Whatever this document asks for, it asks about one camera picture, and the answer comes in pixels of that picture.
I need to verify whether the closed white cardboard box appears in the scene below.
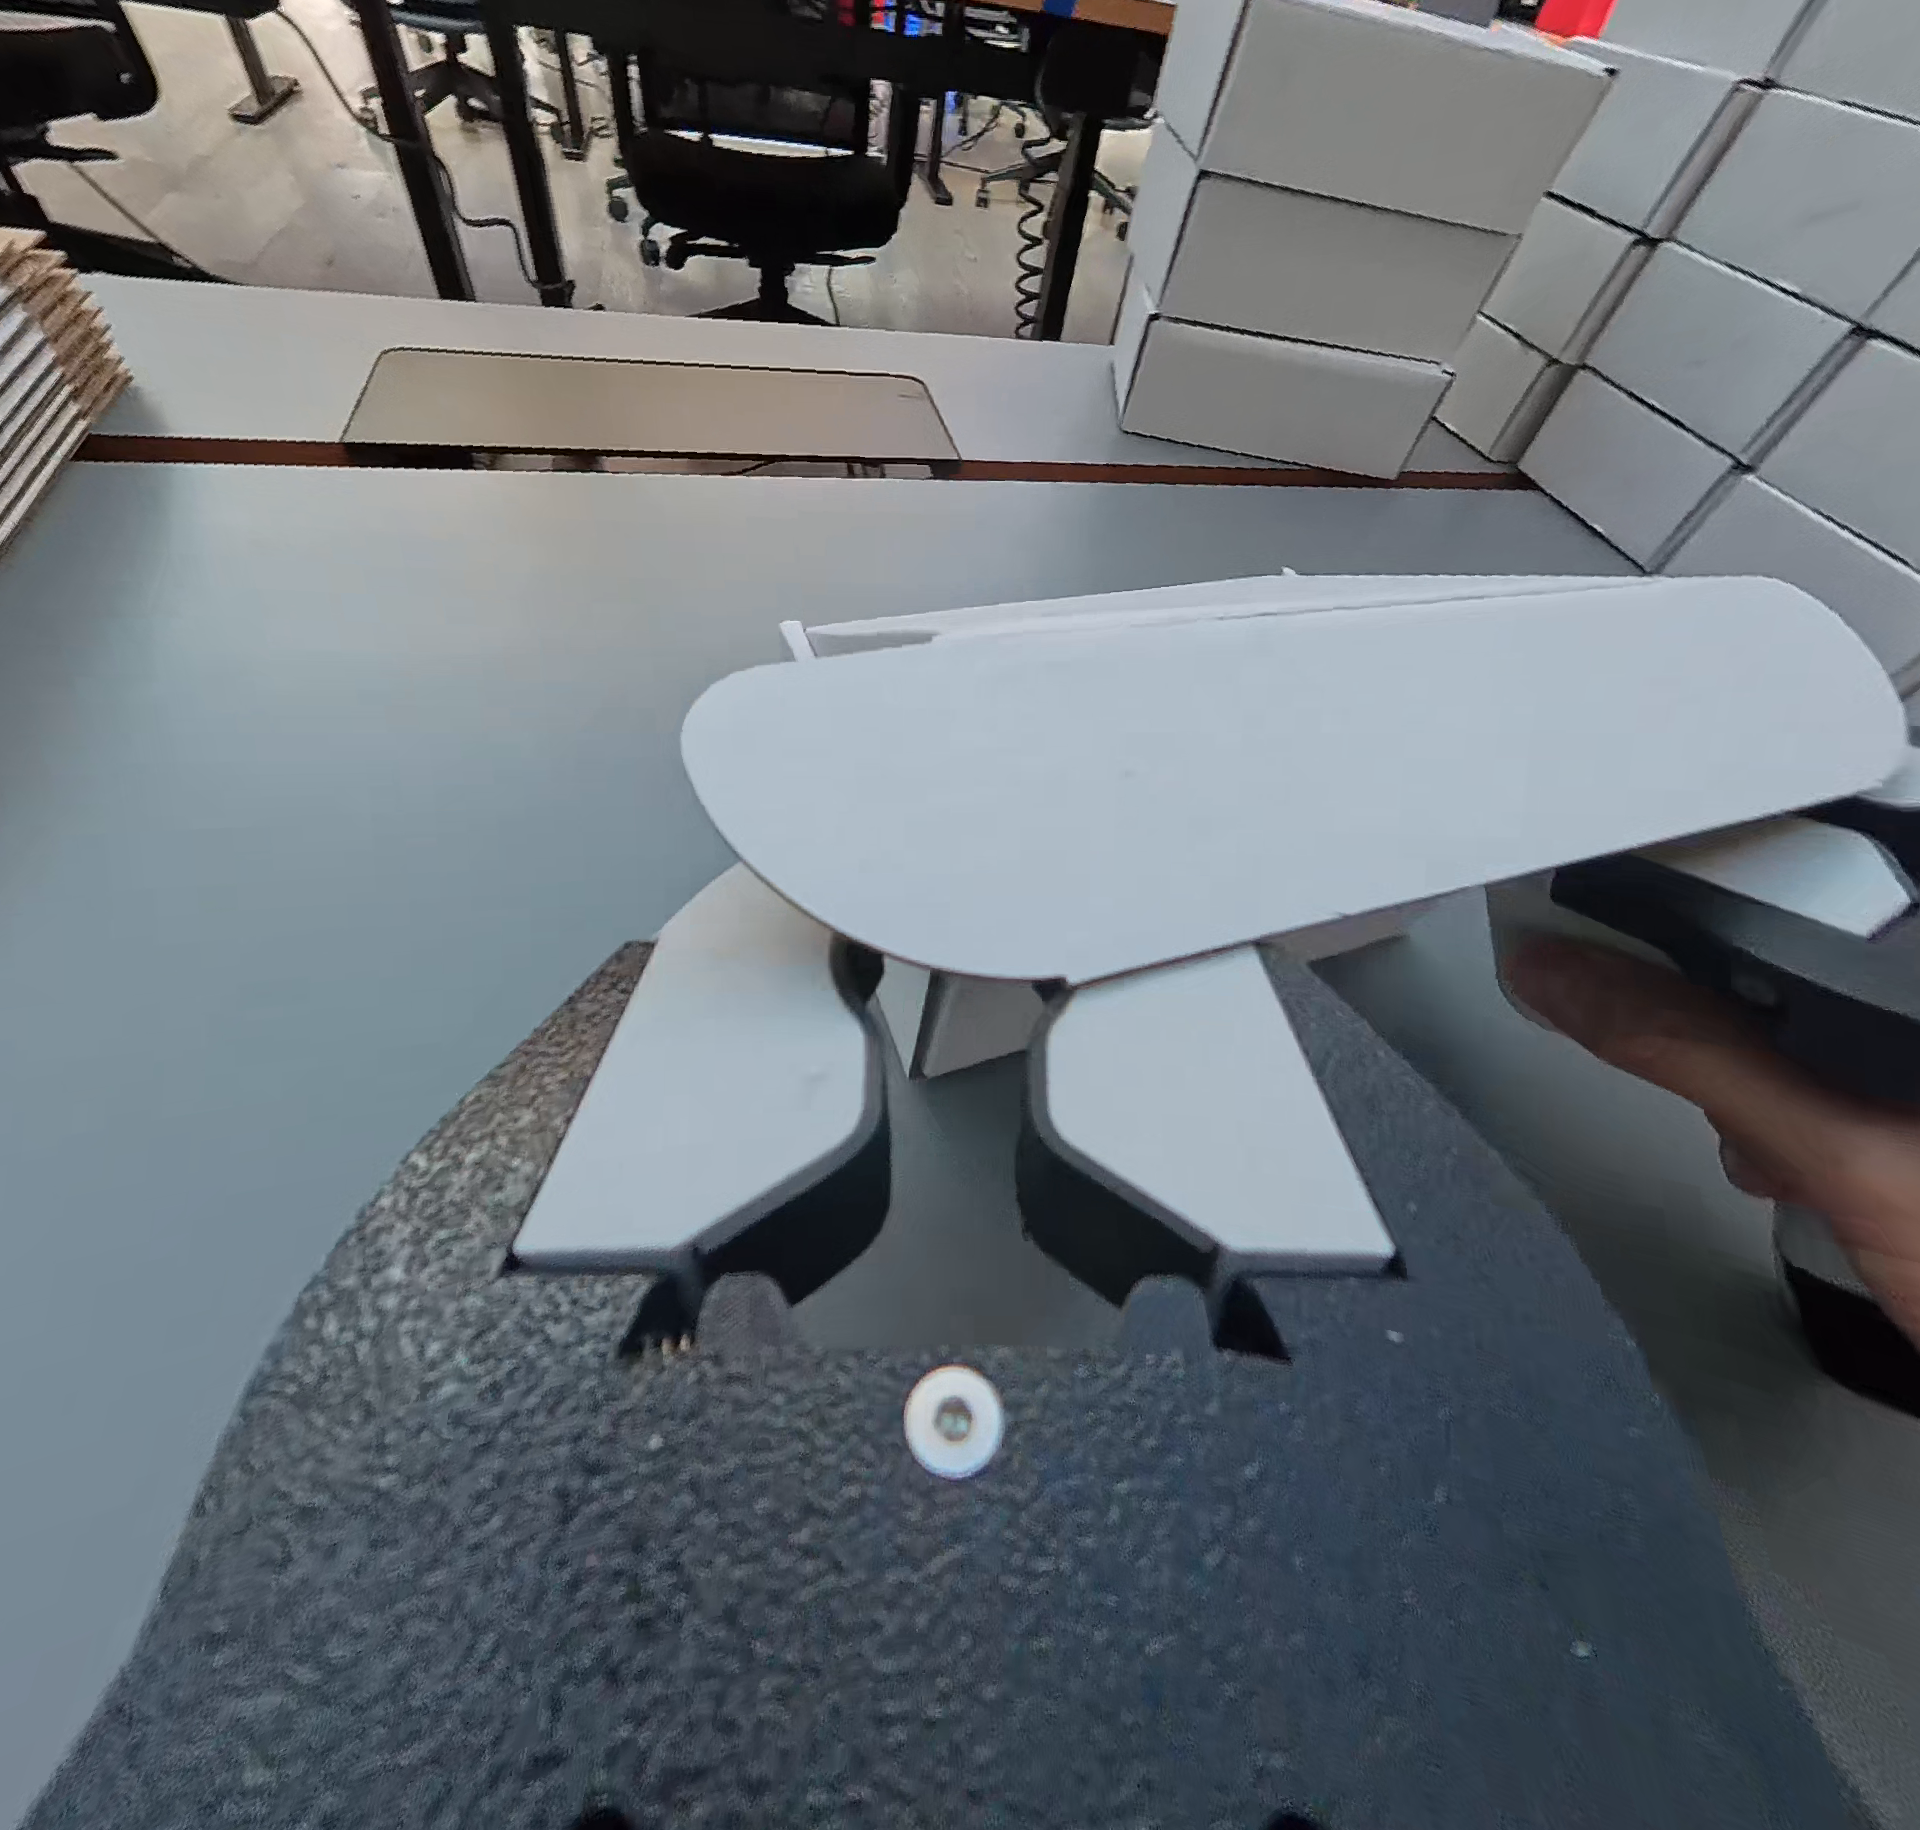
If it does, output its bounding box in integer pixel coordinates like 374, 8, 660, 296
1115, 285, 1458, 480
1129, 120, 1521, 363
1155, 0, 1621, 234

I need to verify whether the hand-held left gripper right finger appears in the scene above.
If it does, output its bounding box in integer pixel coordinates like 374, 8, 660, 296
1017, 942, 1400, 1304

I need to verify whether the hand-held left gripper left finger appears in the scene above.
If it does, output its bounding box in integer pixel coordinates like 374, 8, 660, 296
506, 867, 894, 1309

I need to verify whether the wall of stacked white boxes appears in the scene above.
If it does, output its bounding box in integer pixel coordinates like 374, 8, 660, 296
1441, 0, 1920, 632

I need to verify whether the black office chair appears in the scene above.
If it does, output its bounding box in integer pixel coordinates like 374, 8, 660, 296
0, 6, 164, 199
605, 36, 913, 328
360, 0, 588, 161

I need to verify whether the grey desk with wooden edge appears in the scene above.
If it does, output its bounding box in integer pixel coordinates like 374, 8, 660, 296
255, 0, 1188, 348

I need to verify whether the dark desk mat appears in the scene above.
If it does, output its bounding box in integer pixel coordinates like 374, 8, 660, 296
342, 348, 963, 464

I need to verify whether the black coiled cable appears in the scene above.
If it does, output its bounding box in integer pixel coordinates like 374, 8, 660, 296
1013, 180, 1057, 345

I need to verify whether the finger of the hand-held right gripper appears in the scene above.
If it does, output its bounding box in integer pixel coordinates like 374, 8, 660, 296
1625, 810, 1919, 942

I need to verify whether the stack of flat cardboard sheets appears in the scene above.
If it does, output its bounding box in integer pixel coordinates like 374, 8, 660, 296
0, 229, 135, 554

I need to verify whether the white cardboard box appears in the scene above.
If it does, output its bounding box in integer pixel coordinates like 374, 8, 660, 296
1155, 0, 1621, 234
679, 566, 1911, 1082
1129, 120, 1521, 363
1115, 285, 1458, 480

